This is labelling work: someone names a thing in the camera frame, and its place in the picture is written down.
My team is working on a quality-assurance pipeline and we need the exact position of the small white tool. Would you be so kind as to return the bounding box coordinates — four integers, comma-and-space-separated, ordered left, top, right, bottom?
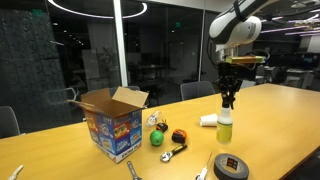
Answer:
8, 164, 25, 180

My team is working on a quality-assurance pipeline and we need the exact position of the black duct tape roll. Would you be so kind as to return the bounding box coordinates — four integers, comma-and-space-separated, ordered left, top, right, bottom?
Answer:
213, 153, 250, 180

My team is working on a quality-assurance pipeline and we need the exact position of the green ball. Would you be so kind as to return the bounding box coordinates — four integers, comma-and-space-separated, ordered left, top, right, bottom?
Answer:
149, 129, 165, 147

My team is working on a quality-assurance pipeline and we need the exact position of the large orange tape measure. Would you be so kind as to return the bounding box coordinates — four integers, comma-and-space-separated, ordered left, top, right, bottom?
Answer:
171, 128, 188, 144

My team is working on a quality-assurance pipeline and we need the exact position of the printed cardboard box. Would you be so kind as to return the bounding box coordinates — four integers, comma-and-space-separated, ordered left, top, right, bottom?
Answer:
67, 86, 150, 164

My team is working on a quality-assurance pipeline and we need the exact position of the thin screwdriver white handle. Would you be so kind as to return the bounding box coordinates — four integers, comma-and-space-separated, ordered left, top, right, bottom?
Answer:
195, 152, 213, 180

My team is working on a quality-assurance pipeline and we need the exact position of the small black orange tape measure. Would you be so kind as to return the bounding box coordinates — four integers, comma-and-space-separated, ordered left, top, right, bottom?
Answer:
155, 119, 169, 133

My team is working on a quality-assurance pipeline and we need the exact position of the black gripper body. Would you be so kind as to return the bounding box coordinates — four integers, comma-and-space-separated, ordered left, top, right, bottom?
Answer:
216, 62, 244, 88

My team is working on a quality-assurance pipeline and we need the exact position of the white window frame post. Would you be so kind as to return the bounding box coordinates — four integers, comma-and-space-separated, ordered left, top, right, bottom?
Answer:
112, 0, 129, 88

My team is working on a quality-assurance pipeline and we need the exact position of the adjustable wrench yellow black handle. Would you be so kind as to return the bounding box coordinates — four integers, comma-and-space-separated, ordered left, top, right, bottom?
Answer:
159, 143, 188, 163

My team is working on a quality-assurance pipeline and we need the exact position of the silver metal wrench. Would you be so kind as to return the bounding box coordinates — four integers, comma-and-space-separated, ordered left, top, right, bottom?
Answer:
126, 160, 144, 180

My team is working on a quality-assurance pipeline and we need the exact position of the yellow spray bottle black nozzle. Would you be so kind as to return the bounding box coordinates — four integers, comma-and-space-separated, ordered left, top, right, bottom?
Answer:
216, 97, 234, 145

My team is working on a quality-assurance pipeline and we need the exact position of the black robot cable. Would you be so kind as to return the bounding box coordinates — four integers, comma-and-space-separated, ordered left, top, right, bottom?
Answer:
206, 35, 223, 66

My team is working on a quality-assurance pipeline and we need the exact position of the white paper cup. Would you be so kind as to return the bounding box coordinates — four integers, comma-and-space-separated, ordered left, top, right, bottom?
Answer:
199, 113, 219, 128

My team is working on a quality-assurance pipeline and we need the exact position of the clear plastic water bottle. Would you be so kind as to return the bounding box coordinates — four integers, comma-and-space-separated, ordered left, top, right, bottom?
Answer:
145, 110, 162, 128

